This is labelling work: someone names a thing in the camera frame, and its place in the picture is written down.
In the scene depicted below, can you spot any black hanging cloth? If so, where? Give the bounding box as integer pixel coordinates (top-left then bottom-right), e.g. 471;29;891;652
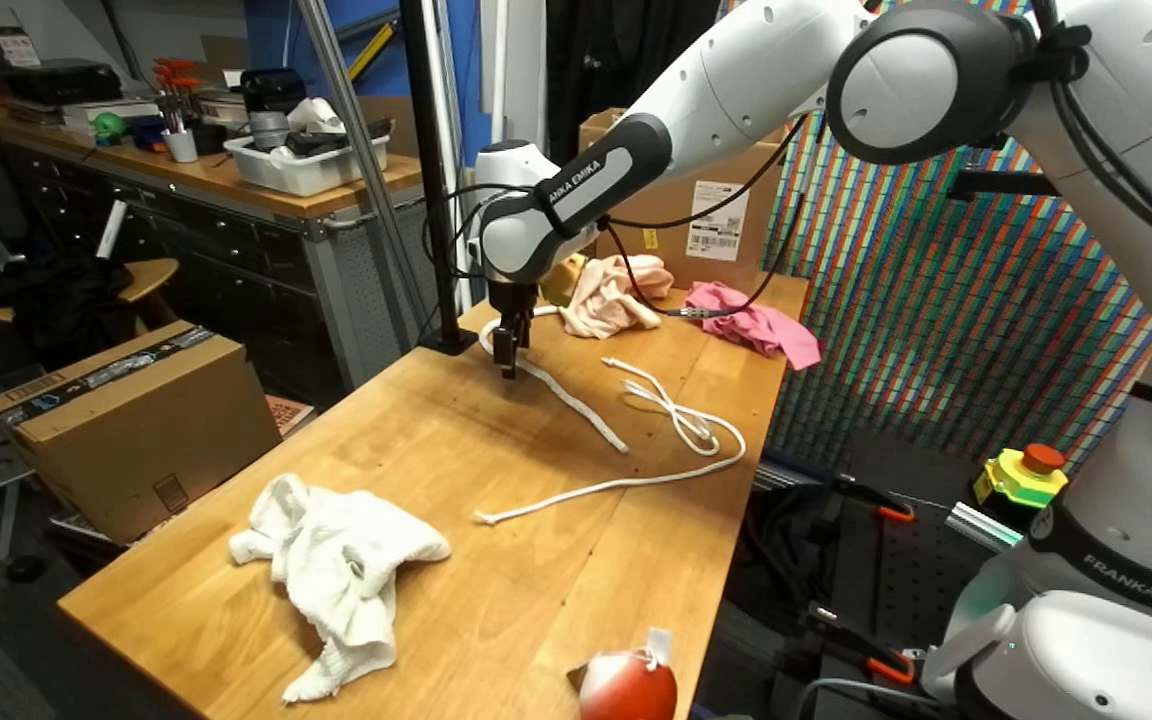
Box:
538;0;729;136

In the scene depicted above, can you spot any black case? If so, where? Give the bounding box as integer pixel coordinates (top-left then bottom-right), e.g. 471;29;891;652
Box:
0;56;126;107

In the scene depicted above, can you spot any peach cloth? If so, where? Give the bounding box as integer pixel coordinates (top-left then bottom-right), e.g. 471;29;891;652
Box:
551;253;677;346

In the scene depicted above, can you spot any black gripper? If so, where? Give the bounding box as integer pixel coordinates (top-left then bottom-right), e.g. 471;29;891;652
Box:
485;277;538;386

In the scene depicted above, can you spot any black clamp orange handle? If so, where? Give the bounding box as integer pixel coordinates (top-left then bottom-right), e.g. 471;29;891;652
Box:
799;604;926;696
827;467;923;534

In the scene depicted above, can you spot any black kettle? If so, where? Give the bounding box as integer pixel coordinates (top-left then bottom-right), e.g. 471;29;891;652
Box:
236;67;308;136

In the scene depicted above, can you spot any white plastic bin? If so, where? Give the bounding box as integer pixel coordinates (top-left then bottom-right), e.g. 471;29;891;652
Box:
219;125;393;199

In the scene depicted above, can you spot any yellow red emergency stop button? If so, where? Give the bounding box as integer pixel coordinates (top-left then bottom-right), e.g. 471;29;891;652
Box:
972;441;1072;515

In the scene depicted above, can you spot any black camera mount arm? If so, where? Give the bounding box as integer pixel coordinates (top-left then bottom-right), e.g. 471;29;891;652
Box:
945;166;1064;203

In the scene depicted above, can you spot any black vertical pole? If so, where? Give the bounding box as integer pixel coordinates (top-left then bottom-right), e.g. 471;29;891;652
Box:
396;0;479;362

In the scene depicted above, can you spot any grey wooden top workbench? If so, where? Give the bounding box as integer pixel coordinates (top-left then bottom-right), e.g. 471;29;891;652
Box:
0;116;429;395

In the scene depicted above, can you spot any orange white object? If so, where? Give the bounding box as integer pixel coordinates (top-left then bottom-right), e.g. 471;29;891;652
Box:
570;624;679;720

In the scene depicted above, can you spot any thick white braided rope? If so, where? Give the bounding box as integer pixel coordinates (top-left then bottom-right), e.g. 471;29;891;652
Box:
474;301;637;461

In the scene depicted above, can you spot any cardboard box with white label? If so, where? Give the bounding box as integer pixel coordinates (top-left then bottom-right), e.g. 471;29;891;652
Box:
570;103;792;291

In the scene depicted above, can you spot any large cardboard box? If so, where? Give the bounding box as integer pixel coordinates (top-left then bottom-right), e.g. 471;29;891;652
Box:
0;315;282;550

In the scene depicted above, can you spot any white terry towel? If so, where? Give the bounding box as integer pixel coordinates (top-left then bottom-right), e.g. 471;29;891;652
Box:
224;467;455;708

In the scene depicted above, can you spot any thin white rope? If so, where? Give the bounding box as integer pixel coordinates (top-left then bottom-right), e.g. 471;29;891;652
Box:
471;351;751;528

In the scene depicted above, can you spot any pink cloth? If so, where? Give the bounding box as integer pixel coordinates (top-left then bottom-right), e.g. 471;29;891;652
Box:
677;277;827;375

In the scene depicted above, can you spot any round wooden stool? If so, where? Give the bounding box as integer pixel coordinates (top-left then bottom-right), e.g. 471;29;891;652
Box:
0;253;184;335

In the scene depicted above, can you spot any colourful patterned panel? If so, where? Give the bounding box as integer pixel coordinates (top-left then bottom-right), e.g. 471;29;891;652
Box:
761;116;1152;474

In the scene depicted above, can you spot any silver metal pole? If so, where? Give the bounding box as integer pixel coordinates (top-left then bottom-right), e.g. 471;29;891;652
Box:
290;0;409;365

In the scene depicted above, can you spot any black bag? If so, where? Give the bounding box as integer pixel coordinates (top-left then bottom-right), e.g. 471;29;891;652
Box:
0;253;140;375

